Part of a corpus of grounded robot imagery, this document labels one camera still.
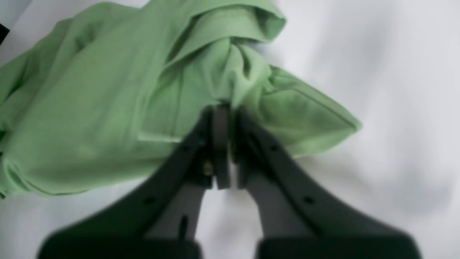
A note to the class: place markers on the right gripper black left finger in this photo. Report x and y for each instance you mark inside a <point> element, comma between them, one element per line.
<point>157,220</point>

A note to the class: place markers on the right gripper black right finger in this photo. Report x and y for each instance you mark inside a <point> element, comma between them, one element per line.
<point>300,219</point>

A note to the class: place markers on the green polo shirt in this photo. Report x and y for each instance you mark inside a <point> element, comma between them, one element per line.
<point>109,93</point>

